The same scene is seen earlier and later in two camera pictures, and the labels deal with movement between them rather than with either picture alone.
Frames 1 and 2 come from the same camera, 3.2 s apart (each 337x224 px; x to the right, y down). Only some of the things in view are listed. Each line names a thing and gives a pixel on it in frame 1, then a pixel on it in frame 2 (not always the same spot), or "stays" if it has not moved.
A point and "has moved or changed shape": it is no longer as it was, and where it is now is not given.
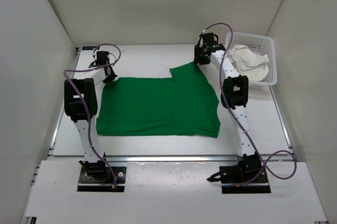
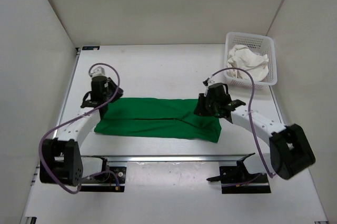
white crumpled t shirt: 249,63 stays
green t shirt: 185,105 has moved or changed shape
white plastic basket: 260,45 stays
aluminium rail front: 175,159 stays
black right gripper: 198,60 to 201,109
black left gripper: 111,77 to 118,94
